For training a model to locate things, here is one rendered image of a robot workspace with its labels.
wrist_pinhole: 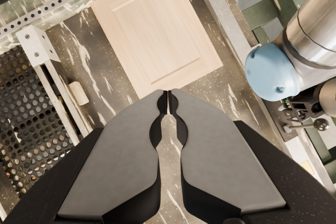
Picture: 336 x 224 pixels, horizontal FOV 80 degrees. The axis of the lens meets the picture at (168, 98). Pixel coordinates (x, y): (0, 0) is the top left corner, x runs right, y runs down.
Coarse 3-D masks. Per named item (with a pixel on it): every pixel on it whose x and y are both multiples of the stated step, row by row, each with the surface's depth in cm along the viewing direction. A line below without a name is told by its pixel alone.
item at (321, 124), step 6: (318, 120) 57; (324, 120) 56; (282, 126) 67; (288, 126) 66; (294, 126) 64; (300, 126) 62; (306, 126) 61; (312, 126) 59; (318, 126) 56; (324, 126) 56; (288, 132) 66
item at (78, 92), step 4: (68, 84) 69; (72, 84) 69; (76, 84) 69; (72, 88) 69; (76, 88) 69; (80, 88) 70; (76, 92) 69; (80, 92) 69; (76, 96) 69; (80, 96) 69; (84, 96) 70; (80, 100) 69; (84, 100) 69; (88, 100) 71; (80, 104) 69
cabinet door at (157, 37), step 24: (96, 0) 70; (120, 0) 70; (144, 0) 70; (168, 0) 70; (120, 24) 70; (144, 24) 70; (168, 24) 70; (192, 24) 70; (120, 48) 70; (144, 48) 70; (168, 48) 70; (192, 48) 70; (144, 72) 70; (168, 72) 70; (192, 72) 70
